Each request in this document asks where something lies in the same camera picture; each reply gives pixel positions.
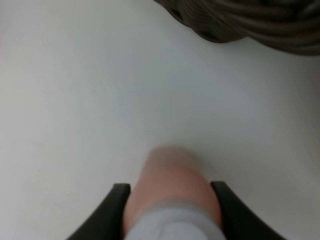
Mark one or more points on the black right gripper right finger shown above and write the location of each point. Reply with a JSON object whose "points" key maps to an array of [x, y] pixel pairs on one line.
{"points": [[239, 222]]}

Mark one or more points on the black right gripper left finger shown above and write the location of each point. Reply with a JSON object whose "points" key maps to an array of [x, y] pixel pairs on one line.
{"points": [[105, 223]]}

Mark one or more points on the pink squeeze bottle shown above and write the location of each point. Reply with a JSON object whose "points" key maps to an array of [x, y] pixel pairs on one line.
{"points": [[172, 200]]}

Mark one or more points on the dark brown wicker basket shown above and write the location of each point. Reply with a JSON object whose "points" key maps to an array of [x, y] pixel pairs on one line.
{"points": [[291, 26]]}

